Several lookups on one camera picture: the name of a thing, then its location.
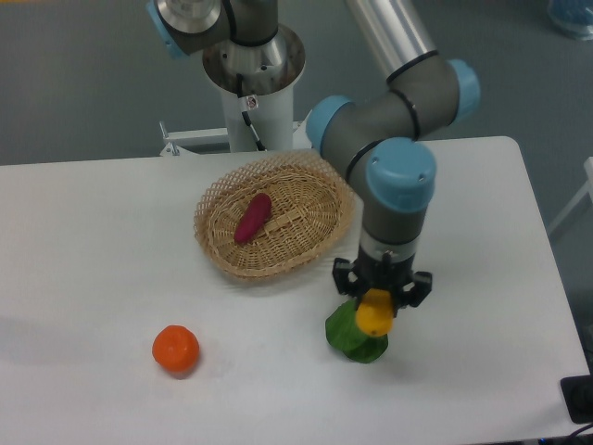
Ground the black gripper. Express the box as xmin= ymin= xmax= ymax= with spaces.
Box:
xmin=332 ymin=248 xmax=433 ymax=316

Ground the yellow mango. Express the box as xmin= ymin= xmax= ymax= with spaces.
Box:
xmin=355 ymin=289 xmax=394 ymax=337

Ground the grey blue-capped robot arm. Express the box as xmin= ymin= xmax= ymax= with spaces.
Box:
xmin=146 ymin=1 xmax=481 ymax=309

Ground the green bok choy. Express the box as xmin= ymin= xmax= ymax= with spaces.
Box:
xmin=325 ymin=300 xmax=389 ymax=363

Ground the woven wicker basket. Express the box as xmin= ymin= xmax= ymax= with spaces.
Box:
xmin=194 ymin=149 xmax=356 ymax=281

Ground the purple sweet potato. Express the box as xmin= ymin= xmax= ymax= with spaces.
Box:
xmin=233 ymin=193 xmax=271 ymax=245

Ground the orange tangerine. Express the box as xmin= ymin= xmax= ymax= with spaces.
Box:
xmin=152 ymin=325 xmax=200 ymax=373

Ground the black device at table edge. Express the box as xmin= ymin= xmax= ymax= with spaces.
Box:
xmin=560 ymin=375 xmax=592 ymax=425

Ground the blue object on floor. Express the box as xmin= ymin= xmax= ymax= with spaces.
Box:
xmin=547 ymin=0 xmax=592 ymax=41

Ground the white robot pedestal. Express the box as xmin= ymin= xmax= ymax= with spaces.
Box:
xmin=159 ymin=84 xmax=312 ymax=157

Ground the white frame at right edge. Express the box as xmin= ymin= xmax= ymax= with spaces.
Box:
xmin=547 ymin=157 xmax=592 ymax=242

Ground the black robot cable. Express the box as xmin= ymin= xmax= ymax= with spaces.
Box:
xmin=235 ymin=72 xmax=268 ymax=152

